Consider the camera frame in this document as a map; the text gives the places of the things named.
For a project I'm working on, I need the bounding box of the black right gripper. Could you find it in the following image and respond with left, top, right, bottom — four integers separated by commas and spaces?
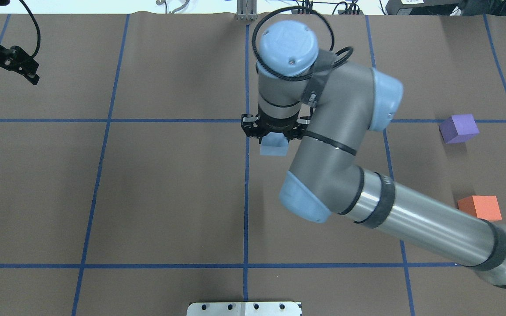
241, 112, 310, 141

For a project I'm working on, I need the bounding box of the light blue foam block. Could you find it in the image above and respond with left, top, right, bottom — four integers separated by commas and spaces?
260, 132, 289, 157

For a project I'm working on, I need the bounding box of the aluminium frame post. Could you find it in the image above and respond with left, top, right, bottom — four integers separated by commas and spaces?
235, 0, 258, 21

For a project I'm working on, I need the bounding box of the orange foam block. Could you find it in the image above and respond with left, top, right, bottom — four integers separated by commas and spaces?
456, 195, 502, 222

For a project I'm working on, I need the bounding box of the purple foam block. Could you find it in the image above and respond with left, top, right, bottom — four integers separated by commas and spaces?
438, 113, 480, 144

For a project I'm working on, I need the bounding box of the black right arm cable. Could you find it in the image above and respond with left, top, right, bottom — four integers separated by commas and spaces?
252, 6, 354, 82

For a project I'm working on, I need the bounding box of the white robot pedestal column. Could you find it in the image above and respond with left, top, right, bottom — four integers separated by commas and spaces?
186, 301, 303, 316

